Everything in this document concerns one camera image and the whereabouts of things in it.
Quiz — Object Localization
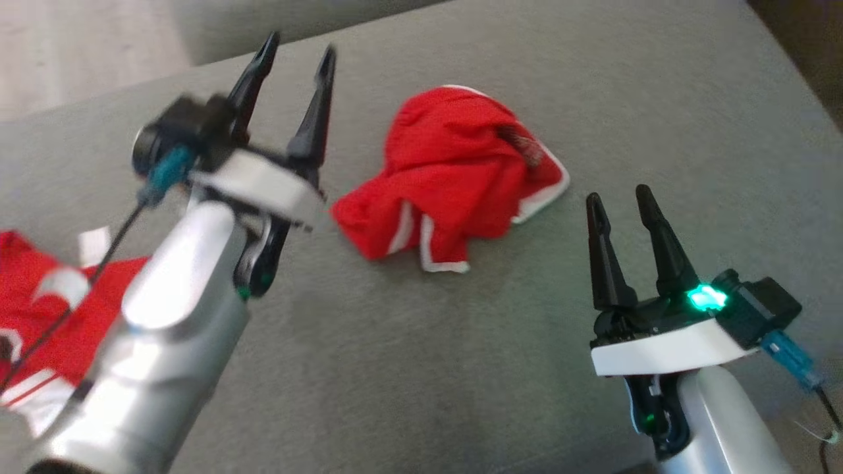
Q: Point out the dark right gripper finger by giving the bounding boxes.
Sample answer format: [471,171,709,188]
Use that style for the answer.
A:
[636,184,700,297]
[585,192,638,311]

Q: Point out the grey sofa seat cushion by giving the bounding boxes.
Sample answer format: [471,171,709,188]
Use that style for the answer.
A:
[0,0,843,474]

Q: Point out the right cable with teal connector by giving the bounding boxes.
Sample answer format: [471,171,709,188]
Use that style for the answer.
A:
[761,329,843,465]

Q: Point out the mustard yellow rug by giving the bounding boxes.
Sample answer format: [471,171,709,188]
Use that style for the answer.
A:
[748,0,843,129]

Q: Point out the red Bulls basketball jersey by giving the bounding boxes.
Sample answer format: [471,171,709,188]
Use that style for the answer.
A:
[0,227,152,438]

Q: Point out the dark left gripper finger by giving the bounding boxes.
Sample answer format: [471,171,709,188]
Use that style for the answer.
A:
[227,31,281,142]
[288,45,338,185]

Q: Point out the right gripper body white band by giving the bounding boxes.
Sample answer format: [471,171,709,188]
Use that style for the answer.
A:
[589,290,758,458]

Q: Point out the red shorts with white trim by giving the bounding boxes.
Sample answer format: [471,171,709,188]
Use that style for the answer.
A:
[329,84,571,274]

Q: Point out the cable with teal connector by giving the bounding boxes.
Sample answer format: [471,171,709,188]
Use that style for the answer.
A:
[0,146,198,396]
[761,329,843,465]

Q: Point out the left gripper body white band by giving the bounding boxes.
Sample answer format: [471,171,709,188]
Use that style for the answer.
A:
[191,99,330,298]

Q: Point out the left cable with teal connector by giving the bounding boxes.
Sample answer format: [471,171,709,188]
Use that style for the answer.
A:
[0,146,198,396]

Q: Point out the grey sofa side cushion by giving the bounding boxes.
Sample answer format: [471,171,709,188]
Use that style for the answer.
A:
[168,0,455,66]

